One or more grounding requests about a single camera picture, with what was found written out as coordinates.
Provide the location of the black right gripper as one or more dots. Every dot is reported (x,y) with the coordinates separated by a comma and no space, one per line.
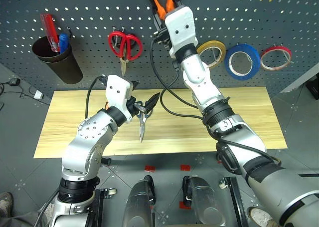
(160,37)

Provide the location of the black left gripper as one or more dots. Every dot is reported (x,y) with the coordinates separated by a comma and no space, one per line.
(131,104)

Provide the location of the black power adapter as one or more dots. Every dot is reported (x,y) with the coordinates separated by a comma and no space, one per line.
(14,81)

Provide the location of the grey worn shoe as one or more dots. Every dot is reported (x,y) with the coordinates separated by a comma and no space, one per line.
(6,203)

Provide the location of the small white box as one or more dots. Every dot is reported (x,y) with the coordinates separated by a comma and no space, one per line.
(38,94)

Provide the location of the grey trouser leg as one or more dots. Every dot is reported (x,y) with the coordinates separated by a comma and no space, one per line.
(20,219)

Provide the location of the silver robot foot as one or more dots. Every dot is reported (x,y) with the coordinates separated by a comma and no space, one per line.
(202,202)
(139,204)

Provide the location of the yellow tape roll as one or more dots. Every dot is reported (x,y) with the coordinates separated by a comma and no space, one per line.
(210,44)

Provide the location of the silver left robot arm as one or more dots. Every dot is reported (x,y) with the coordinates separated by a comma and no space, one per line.
(84,147)

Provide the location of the black stand frame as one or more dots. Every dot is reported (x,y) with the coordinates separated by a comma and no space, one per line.
(236,202)
(98,207)

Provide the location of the white worn shoe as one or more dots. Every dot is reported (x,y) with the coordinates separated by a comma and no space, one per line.
(260,217)

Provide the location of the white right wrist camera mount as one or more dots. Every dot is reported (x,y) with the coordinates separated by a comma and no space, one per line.
(180,25)

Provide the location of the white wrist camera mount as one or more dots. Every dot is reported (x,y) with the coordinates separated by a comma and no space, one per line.
(117,92)
(180,25)

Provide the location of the black table clamp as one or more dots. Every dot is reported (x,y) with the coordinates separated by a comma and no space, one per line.
(106,161)

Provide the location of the red tape roll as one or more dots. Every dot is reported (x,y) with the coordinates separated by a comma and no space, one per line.
(275,50)

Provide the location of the metal pegboard hook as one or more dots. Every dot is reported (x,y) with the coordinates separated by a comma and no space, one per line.
(122,36)
(214,55)
(114,37)
(69,32)
(251,60)
(286,56)

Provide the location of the dark grey pegboard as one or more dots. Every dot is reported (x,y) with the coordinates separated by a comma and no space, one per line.
(99,7)

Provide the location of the blue tape roll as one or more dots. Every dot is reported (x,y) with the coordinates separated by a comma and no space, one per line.
(249,50)

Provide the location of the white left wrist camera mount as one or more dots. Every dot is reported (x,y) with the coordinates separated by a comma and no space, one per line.
(117,92)

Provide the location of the black cup holder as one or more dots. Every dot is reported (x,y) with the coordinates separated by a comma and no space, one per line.
(66,67)

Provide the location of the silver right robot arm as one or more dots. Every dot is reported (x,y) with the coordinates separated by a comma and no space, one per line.
(199,82)

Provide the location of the black box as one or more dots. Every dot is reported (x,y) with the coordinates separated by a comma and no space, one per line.
(313,87)

